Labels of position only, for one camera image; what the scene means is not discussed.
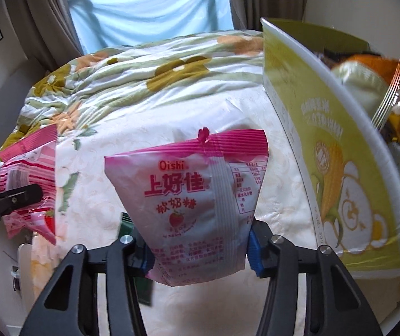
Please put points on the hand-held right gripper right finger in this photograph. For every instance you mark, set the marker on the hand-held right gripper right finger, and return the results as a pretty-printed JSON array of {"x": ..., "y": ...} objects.
[{"x": 254, "y": 252}]

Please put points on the floral blanket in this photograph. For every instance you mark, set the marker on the floral blanket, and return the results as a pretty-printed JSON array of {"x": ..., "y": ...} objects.
[{"x": 133, "y": 77}]

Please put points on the light blue window sheet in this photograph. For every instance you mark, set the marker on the light blue window sheet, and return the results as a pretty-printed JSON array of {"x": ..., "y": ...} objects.
[{"x": 144, "y": 10}]

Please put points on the green cardboard box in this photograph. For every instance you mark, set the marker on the green cardboard box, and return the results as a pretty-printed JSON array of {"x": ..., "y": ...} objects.
[{"x": 301, "y": 147}]

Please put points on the orange and pale green packet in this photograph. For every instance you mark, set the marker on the orange and pale green packet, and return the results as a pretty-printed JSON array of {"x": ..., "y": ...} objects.
[{"x": 364, "y": 77}]

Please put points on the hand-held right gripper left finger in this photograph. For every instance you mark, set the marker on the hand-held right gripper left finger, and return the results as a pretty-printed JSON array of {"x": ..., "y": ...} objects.
[{"x": 148, "y": 264}]

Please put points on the pink and white candy packet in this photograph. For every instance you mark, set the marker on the pink and white candy packet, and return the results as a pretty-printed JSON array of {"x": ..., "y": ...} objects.
[{"x": 193, "y": 199}]

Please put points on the cream patterned tablecloth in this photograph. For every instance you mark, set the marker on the cream patterned tablecloth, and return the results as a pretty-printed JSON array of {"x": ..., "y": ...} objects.
[{"x": 91, "y": 182}]

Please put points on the pink striped snack packet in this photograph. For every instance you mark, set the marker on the pink striped snack packet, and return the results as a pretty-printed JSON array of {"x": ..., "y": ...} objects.
[{"x": 28, "y": 161}]

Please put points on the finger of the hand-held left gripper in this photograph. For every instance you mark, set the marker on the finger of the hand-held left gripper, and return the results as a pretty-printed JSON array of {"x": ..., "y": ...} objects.
[{"x": 18, "y": 197}]

